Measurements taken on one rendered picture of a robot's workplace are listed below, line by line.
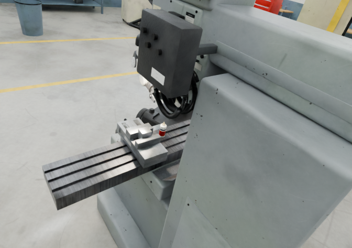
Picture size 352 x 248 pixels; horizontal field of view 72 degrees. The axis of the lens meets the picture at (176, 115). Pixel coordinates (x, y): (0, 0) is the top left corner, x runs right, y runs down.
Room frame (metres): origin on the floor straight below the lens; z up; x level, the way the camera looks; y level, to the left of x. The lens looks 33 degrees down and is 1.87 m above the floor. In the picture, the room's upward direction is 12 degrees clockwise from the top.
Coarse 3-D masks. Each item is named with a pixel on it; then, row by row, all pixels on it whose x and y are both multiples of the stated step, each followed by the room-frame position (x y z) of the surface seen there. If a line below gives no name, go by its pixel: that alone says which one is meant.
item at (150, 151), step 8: (128, 120) 1.21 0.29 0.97; (136, 120) 1.23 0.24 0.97; (120, 128) 1.12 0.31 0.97; (120, 136) 1.12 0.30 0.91; (152, 136) 1.05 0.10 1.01; (160, 136) 1.07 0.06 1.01; (128, 144) 1.05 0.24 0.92; (136, 144) 0.98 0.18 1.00; (144, 144) 1.00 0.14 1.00; (152, 144) 1.03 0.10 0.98; (160, 144) 1.05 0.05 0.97; (136, 152) 0.97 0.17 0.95; (144, 152) 0.96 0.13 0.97; (152, 152) 0.97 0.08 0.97; (160, 152) 0.99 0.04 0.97; (144, 160) 0.91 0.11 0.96; (152, 160) 0.94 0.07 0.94; (160, 160) 0.98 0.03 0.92
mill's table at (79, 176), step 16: (176, 128) 1.33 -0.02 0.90; (112, 144) 1.04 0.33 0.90; (176, 144) 1.17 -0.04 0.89; (64, 160) 0.85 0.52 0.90; (80, 160) 0.88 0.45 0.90; (96, 160) 0.89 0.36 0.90; (112, 160) 0.92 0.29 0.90; (128, 160) 0.94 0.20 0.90; (48, 176) 0.74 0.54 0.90; (64, 176) 0.76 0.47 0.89; (80, 176) 0.77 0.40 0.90; (96, 176) 0.79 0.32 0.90; (112, 176) 0.81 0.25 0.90; (128, 176) 0.88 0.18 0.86; (64, 192) 0.67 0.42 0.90; (80, 192) 0.70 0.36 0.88; (96, 192) 0.75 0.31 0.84
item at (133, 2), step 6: (126, 0) 7.01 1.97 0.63; (132, 0) 6.98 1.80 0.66; (138, 0) 7.08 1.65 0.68; (144, 0) 7.17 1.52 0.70; (126, 6) 6.99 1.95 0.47; (132, 6) 6.98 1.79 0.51; (138, 6) 7.09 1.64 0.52; (144, 6) 7.18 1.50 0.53; (150, 6) 7.29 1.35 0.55; (126, 12) 6.96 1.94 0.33; (132, 12) 6.99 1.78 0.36; (138, 12) 7.09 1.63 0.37; (126, 18) 6.94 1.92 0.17; (132, 18) 7.00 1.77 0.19; (138, 18) 7.10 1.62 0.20
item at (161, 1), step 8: (160, 0) 1.13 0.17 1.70; (168, 0) 1.09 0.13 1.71; (176, 0) 1.06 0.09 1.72; (152, 8) 1.16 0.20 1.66; (160, 8) 1.12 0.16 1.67; (168, 8) 1.08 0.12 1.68; (176, 8) 1.04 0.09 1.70; (184, 8) 1.01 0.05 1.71; (192, 8) 0.98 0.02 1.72; (200, 8) 0.96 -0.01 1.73; (184, 16) 1.00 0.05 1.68; (192, 16) 0.97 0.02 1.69; (200, 16) 0.94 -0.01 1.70; (200, 24) 0.94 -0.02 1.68
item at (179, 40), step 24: (144, 24) 0.75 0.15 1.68; (168, 24) 0.67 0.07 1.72; (192, 24) 0.69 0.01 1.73; (144, 48) 0.74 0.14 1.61; (168, 48) 0.65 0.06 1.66; (192, 48) 0.66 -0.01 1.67; (144, 72) 0.73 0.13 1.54; (168, 72) 0.64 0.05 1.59; (192, 72) 0.68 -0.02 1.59; (168, 96) 0.63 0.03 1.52
